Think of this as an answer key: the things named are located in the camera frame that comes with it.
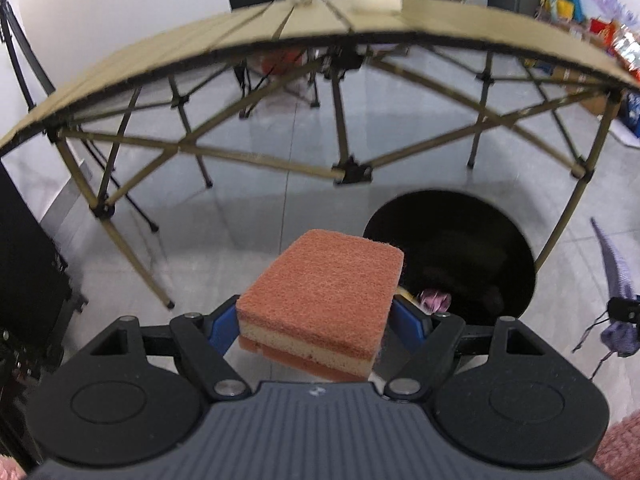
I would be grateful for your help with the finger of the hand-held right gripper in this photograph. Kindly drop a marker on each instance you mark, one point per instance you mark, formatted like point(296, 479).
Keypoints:
point(625, 309)

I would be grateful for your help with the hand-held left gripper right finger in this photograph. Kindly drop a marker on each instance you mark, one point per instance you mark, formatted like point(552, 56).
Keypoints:
point(410, 325)

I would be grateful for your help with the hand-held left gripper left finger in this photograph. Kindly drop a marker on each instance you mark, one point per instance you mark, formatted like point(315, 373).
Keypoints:
point(222, 327)

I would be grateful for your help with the pink satin scrunchie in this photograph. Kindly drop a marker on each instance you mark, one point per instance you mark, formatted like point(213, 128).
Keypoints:
point(434, 301)

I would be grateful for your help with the purple knitted cloth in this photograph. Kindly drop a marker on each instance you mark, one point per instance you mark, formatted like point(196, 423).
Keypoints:
point(617, 270)

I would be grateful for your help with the black trash bin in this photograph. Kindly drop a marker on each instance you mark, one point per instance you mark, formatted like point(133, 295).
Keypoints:
point(450, 240)

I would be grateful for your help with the salmon scouring sponge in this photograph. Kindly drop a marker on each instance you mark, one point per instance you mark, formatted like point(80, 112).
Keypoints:
point(320, 285)

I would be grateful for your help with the person's pink fleece clothing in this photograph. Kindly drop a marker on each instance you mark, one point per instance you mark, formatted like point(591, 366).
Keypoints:
point(622, 450)

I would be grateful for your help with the white flat board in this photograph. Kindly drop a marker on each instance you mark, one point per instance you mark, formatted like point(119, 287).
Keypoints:
point(625, 135)

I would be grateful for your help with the blue package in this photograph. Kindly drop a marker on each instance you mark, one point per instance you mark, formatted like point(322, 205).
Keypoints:
point(631, 115)

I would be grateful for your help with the black equipment case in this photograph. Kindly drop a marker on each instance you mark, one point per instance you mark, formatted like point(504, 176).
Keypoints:
point(25, 270)

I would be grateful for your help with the brown cardboard box stack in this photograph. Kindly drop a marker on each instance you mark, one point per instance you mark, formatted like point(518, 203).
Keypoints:
point(590, 97)

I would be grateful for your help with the shiny wrapped gift package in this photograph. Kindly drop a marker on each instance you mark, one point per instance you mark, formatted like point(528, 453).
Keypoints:
point(627, 52)

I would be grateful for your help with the tan folding table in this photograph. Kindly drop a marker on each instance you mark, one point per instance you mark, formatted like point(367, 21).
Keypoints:
point(150, 60)

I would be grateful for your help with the red yellow gift box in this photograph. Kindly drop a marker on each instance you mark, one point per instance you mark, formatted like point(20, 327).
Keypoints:
point(601, 31)

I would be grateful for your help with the yellow gift bag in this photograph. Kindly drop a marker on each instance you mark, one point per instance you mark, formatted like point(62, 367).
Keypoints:
point(563, 10)

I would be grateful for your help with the blue gift bag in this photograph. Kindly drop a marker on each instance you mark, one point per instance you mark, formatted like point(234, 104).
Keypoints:
point(575, 0)

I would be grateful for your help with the black tripod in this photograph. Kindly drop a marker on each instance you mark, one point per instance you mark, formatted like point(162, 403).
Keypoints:
point(15, 35)

